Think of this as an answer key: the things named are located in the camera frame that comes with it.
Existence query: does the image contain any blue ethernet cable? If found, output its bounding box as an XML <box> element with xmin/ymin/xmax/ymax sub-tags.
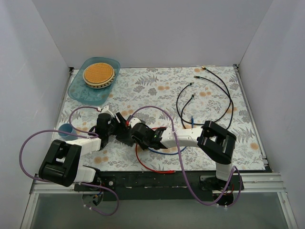
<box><xmin>150</xmin><ymin>115</ymin><xmax>195</xmax><ymax>156</ymax></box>

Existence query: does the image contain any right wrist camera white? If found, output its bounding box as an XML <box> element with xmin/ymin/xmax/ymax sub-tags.
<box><xmin>126</xmin><ymin>117</ymin><xmax>141</xmax><ymax>128</ymax></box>

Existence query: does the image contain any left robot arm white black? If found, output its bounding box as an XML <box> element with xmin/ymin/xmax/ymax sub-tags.
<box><xmin>39</xmin><ymin>112</ymin><xmax>133</xmax><ymax>191</ymax></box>

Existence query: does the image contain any woven orange round basket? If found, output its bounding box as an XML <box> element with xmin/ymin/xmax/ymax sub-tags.
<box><xmin>82</xmin><ymin>62</ymin><xmax>115</xmax><ymax>89</ymax></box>

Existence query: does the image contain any black network switch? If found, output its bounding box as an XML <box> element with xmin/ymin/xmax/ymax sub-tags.
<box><xmin>116</xmin><ymin>129</ymin><xmax>135</xmax><ymax>147</ymax></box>

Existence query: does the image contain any blue transparent plastic tray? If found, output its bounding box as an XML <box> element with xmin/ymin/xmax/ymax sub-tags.
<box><xmin>68</xmin><ymin>57</ymin><xmax>121</xmax><ymax>105</ymax></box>

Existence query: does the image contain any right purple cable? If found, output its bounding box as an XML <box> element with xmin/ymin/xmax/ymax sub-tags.
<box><xmin>127</xmin><ymin>105</ymin><xmax>244</xmax><ymax>207</ymax></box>

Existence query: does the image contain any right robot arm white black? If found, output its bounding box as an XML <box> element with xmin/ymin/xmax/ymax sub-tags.
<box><xmin>129</xmin><ymin>118</ymin><xmax>236</xmax><ymax>190</ymax></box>

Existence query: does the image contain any floral patterned table mat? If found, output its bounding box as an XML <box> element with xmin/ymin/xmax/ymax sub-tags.
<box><xmin>46</xmin><ymin>66</ymin><xmax>265</xmax><ymax>172</ymax></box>

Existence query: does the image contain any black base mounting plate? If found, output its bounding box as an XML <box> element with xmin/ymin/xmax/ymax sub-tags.
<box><xmin>73</xmin><ymin>169</ymin><xmax>246</xmax><ymax>201</ymax></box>

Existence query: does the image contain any red ethernet cable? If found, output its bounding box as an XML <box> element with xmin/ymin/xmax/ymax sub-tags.
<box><xmin>135</xmin><ymin>144</ymin><xmax>176</xmax><ymax>173</ymax></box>

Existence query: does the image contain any short black coax cable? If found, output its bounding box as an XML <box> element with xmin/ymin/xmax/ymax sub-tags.
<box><xmin>175</xmin><ymin>75</ymin><xmax>230</xmax><ymax>129</ymax></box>

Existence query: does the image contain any small blue plastic cup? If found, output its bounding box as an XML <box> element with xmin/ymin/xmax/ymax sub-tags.
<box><xmin>58</xmin><ymin>123</ymin><xmax>74</xmax><ymax>141</ymax></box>

